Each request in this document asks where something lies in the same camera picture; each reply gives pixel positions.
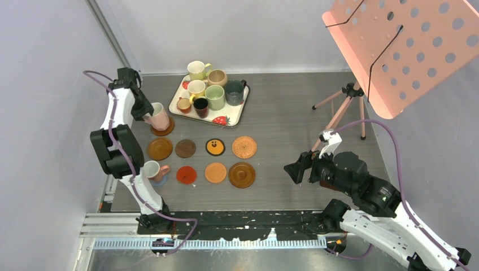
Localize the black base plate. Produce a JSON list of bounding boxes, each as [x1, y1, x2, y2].
[[136, 211, 346, 241]]

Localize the dark maroon cup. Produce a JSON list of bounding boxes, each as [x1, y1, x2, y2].
[[193, 97, 209, 119]]

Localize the light green cup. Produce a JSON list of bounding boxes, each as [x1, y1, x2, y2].
[[205, 85, 226, 111]]

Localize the beige brown cup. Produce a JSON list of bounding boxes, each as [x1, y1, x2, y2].
[[207, 69, 228, 87]]

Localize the yellow mug back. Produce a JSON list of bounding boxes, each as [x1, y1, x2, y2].
[[187, 60, 212, 81]]

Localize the cream serving tray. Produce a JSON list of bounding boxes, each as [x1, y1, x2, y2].
[[168, 75, 250, 128]]

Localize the small orange cup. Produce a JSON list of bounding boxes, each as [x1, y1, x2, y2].
[[176, 97, 191, 114]]

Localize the brown ridged wooden coaster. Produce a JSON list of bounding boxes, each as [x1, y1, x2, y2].
[[147, 137, 173, 161]]

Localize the yellow mug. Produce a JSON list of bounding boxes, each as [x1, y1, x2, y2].
[[187, 60, 212, 81], [187, 80, 207, 104]]

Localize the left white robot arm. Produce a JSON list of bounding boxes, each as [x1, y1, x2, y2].
[[90, 67, 173, 234]]

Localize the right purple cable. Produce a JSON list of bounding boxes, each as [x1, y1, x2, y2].
[[325, 119, 474, 271]]

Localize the pink white mug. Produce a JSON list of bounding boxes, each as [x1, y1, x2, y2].
[[143, 102, 170, 131]]

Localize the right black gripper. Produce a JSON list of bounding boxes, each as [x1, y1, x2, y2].
[[282, 143, 354, 195]]

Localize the purple cable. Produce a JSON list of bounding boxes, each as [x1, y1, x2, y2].
[[325, 119, 474, 271], [82, 70, 199, 255]]

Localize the small pink white cup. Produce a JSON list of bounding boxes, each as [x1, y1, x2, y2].
[[143, 160, 170, 181]]

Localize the light orange round coaster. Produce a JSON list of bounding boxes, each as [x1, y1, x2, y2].
[[204, 162, 228, 183]]

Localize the dark green mug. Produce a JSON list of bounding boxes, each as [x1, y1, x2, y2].
[[224, 80, 246, 106]]

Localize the pink perforated music stand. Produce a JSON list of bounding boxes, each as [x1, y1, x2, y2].
[[322, 1, 478, 119]]

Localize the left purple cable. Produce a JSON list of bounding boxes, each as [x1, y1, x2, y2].
[[82, 70, 199, 255]]

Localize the red apple smiley coaster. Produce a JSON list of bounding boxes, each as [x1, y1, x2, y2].
[[176, 166, 197, 185]]

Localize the woven rattan coaster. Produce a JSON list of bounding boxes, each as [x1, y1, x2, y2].
[[232, 136, 258, 159]]

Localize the dark walnut round coaster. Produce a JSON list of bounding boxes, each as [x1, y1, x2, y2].
[[175, 139, 196, 158]]

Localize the orange black smiley coaster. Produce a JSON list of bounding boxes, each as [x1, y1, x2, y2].
[[205, 138, 226, 156]]

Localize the blue round coaster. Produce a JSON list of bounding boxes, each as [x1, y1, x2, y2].
[[150, 175, 168, 187]]

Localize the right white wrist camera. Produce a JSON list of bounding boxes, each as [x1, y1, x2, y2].
[[318, 129, 342, 158]]

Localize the yellow mug middle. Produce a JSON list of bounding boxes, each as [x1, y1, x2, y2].
[[187, 80, 207, 104]]

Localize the pink tripod legs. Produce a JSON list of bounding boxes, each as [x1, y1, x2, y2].
[[312, 82, 365, 129]]

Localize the dark brown ridged coaster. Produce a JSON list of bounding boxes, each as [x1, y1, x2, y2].
[[228, 162, 256, 189]]

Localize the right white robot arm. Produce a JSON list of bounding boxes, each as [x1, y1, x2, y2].
[[284, 152, 471, 270]]

